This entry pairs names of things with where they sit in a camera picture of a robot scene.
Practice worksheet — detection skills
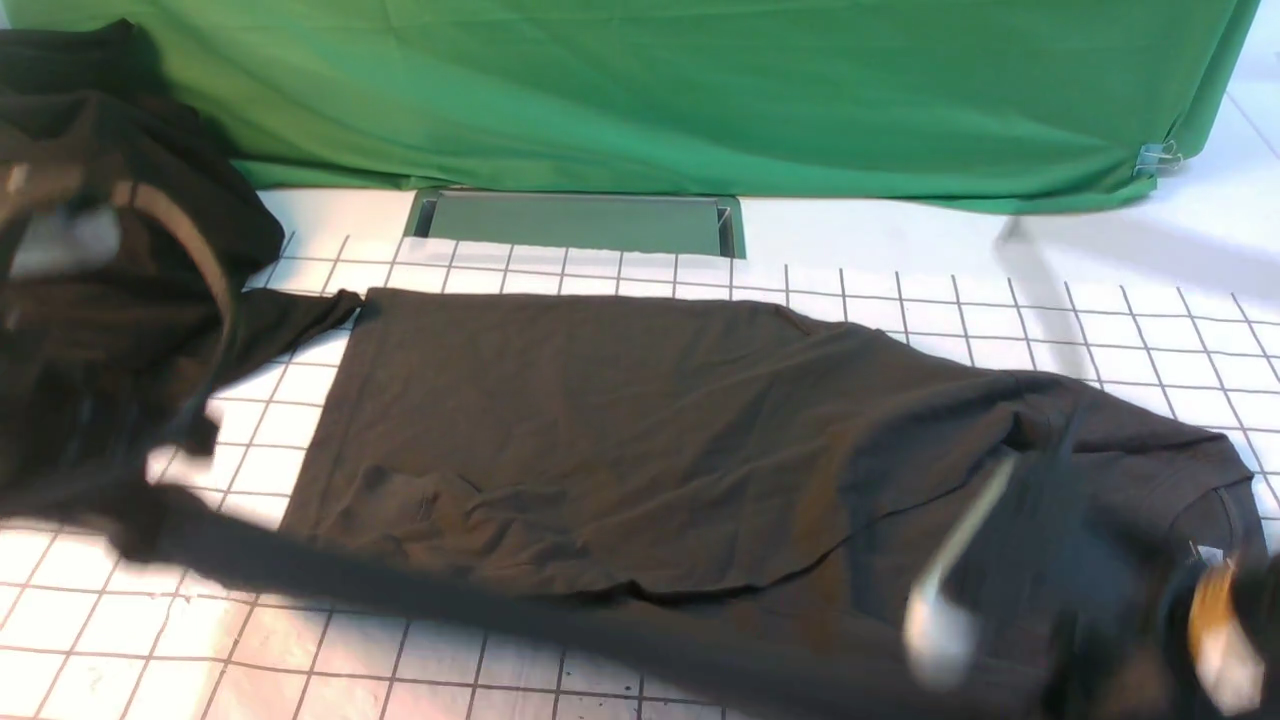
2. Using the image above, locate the dark gray long-sleeved shirt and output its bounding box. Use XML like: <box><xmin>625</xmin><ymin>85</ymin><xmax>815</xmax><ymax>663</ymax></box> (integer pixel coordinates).
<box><xmin>160</xmin><ymin>290</ymin><xmax>1235</xmax><ymax>719</ymax></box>

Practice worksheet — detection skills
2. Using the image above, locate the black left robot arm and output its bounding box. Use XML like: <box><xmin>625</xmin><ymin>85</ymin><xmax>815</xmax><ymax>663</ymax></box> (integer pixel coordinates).
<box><xmin>1</xmin><ymin>161</ymin><xmax>239</xmax><ymax>341</ymax></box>

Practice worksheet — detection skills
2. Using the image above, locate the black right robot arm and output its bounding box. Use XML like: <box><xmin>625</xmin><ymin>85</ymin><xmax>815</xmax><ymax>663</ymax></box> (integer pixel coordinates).
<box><xmin>1039</xmin><ymin>437</ymin><xmax>1277</xmax><ymax>719</ymax></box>

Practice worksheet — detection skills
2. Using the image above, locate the gray metal tray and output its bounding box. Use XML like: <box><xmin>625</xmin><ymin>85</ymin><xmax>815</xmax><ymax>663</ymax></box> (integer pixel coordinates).
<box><xmin>404</xmin><ymin>188</ymin><xmax>748</xmax><ymax>259</ymax></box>

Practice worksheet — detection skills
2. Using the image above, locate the green backdrop cloth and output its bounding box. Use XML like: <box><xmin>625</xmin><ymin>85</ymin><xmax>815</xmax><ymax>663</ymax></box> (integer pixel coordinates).
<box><xmin>4</xmin><ymin>1</ymin><xmax>1258</xmax><ymax>214</ymax></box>

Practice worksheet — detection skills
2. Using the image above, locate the pile of black clothes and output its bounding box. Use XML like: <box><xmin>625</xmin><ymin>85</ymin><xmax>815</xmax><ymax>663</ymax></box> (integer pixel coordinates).
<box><xmin>0</xmin><ymin>18</ymin><xmax>364</xmax><ymax>501</ymax></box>

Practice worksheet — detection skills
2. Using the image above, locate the metal binder clip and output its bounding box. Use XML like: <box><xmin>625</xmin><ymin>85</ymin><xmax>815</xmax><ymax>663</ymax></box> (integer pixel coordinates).
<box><xmin>1132</xmin><ymin>140</ymin><xmax>1184</xmax><ymax>178</ymax></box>

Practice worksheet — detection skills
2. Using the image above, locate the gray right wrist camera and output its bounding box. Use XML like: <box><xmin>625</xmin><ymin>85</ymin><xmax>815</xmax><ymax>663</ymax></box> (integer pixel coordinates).
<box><xmin>902</xmin><ymin>455</ymin><xmax>1019</xmax><ymax>691</ymax></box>

